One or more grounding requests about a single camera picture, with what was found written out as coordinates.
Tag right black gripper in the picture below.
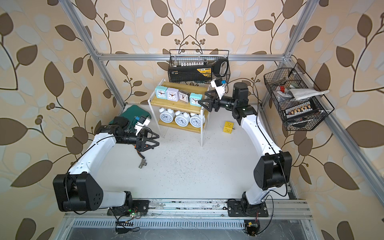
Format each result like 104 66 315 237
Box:
200 89 238 113

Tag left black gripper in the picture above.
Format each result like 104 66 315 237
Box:
120 129 162 154

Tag teal square alarm clock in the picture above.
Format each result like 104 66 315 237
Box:
189 93 203 107
155 86 168 100

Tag large white twin-bell clock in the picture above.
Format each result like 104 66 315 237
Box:
190 113 206 128

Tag grey square alarm clock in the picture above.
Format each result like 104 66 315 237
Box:
178 90 190 104

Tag white twin-bell alarm clock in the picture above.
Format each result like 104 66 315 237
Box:
175 111 191 128
159 108 175 124

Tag lilac square alarm clock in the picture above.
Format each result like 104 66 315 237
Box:
166 88 179 102

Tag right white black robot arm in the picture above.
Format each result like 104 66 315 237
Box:
199 79 292 216

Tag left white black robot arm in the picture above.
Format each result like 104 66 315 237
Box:
53 117 160 214

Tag wooden two-tier shelf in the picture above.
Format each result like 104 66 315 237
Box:
148 78 211 147

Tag yellow cube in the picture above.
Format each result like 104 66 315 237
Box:
223 121 234 134

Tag black yellow box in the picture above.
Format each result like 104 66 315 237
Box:
168 65 213 83

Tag white paper booklet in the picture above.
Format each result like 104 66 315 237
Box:
287 89 329 101

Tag paint tube set box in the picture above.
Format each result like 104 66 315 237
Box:
283 100 325 121

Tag orange handled pliers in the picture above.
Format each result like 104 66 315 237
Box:
137 151 147 169

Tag black handled tool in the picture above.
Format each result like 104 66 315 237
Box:
213 58 229 77

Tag black wire basket back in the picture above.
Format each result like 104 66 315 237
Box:
168 49 231 84

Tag black wire basket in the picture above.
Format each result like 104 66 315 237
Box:
168 49 231 84
264 64 335 131

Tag black wire basket right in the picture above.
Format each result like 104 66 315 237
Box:
264 64 335 131

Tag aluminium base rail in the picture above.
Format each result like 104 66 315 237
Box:
63 197 313 220

